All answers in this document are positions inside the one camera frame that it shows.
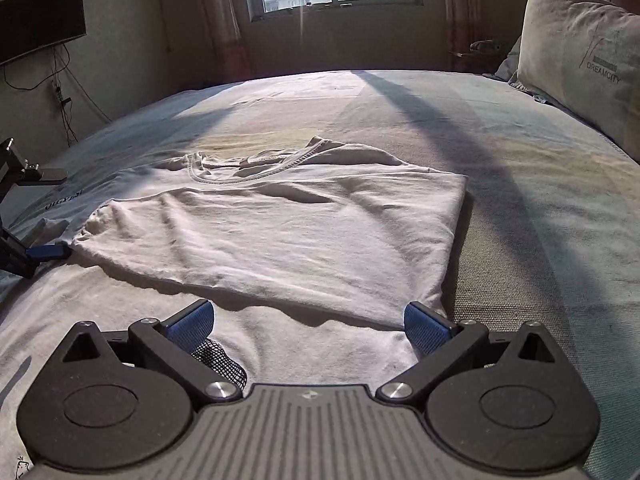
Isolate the wooden nightstand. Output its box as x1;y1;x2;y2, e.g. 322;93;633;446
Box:
449;50;502;75

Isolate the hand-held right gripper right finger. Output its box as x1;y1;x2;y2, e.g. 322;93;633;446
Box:
376;301;558;405

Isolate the white long-sleeved shirt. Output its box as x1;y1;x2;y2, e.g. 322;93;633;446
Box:
0;135;471;480

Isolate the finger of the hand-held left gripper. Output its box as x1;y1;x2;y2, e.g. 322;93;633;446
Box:
0;137;69;187
0;229;71;279

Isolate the bed with pastel patterned sheet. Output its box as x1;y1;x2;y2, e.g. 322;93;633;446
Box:
0;67;640;480

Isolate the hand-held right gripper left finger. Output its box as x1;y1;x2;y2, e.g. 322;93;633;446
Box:
60;299;243;405

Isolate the cream printed pillow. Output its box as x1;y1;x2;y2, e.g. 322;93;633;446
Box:
515;0;640;150

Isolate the pink striped curtain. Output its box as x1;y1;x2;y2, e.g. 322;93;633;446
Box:
192;0;252;82
442;0;484;62

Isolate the grey-blue pillow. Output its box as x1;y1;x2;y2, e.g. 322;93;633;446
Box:
494;37;557;107

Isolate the black television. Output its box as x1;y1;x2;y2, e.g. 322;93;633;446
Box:
0;0;87;67

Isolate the black wall cable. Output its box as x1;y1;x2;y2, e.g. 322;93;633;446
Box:
2;42;114;147

